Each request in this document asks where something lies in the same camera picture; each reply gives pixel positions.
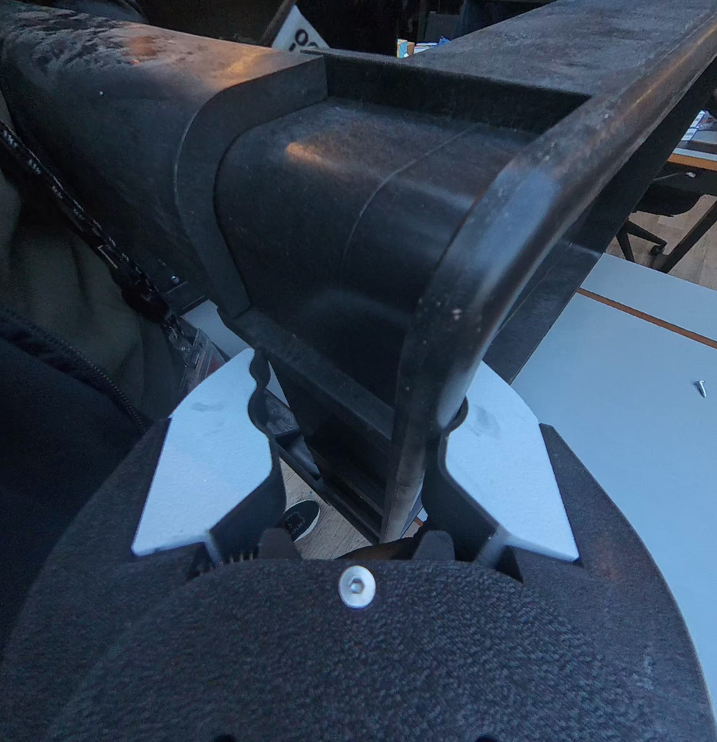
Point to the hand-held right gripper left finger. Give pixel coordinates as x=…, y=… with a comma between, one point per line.
x=208, y=464

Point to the colourful small box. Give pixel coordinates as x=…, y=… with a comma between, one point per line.
x=419, y=47

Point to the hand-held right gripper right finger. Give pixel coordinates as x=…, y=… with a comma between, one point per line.
x=503, y=469

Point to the grey desk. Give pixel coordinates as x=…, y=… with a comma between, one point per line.
x=642, y=452

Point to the dark jacket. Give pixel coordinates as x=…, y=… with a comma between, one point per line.
x=40, y=464

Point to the wooden background table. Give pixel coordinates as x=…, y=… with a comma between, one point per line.
x=700, y=153

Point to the black shoe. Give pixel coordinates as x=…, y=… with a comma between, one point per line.
x=300, y=519

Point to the small metal screw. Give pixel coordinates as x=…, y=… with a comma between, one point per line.
x=701, y=388

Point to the black office chair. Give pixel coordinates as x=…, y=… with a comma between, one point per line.
x=665, y=203

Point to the black plastic crate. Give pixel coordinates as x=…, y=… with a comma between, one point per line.
x=335, y=232

